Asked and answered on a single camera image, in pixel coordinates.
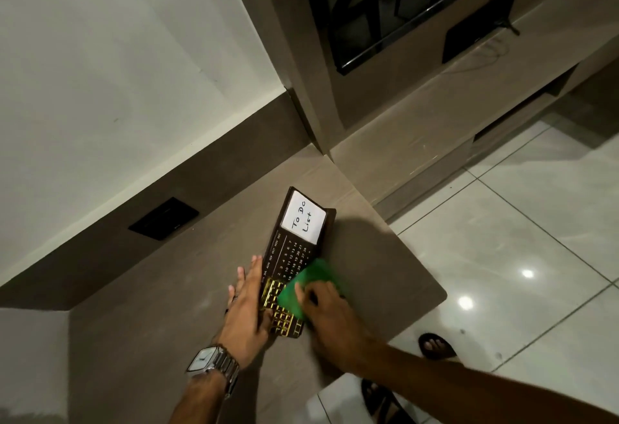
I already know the person's right hand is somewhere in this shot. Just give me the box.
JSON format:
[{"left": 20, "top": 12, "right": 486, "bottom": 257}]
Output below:
[{"left": 294, "top": 281, "right": 388, "bottom": 374}]

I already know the person's left hand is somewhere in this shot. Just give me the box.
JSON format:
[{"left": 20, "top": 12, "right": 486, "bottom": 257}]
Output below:
[{"left": 220, "top": 255, "right": 274, "bottom": 371}]

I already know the green cleaning cloth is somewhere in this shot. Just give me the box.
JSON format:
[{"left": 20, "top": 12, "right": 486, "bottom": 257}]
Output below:
[{"left": 277, "top": 258, "right": 347, "bottom": 321}]

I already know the dark brown calendar board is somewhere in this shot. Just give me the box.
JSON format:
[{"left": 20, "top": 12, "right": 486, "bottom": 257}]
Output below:
[{"left": 259, "top": 186, "right": 337, "bottom": 339}]

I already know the person's left forearm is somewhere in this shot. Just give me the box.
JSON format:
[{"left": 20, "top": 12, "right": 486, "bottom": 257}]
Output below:
[{"left": 168, "top": 370, "right": 229, "bottom": 424}]

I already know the person's right forearm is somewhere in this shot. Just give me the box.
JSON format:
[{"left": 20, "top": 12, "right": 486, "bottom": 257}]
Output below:
[{"left": 365, "top": 342, "right": 619, "bottom": 424}]

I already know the silver wristwatch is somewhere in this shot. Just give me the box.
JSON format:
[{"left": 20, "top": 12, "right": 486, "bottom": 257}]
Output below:
[{"left": 186, "top": 345, "right": 241, "bottom": 398}]

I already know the white note card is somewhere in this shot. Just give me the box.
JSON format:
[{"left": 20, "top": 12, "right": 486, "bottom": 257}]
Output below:
[{"left": 280, "top": 190, "right": 328, "bottom": 246}]

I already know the black sandal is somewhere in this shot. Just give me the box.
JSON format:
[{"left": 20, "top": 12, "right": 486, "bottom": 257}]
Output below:
[
  {"left": 360, "top": 379, "right": 418, "bottom": 424},
  {"left": 418, "top": 332, "right": 458, "bottom": 362}
]

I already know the person's right foot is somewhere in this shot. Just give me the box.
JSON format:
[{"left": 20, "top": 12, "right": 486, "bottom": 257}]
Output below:
[{"left": 425, "top": 336, "right": 456, "bottom": 360}]

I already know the beige television cabinet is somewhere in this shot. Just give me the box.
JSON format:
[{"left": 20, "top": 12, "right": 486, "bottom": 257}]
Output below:
[{"left": 328, "top": 0, "right": 619, "bottom": 222}]

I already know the black flat television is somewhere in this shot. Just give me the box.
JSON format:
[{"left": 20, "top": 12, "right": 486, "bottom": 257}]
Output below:
[{"left": 296, "top": 0, "right": 526, "bottom": 76}]

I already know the black set-top box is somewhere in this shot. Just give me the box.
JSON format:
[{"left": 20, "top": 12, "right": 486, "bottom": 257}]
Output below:
[{"left": 441, "top": 0, "right": 521, "bottom": 65}]

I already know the black wall socket plate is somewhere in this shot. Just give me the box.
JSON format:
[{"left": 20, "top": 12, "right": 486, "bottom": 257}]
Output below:
[{"left": 128, "top": 197, "right": 200, "bottom": 242}]

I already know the black cable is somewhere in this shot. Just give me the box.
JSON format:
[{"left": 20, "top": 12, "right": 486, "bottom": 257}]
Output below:
[{"left": 484, "top": 0, "right": 521, "bottom": 37}]

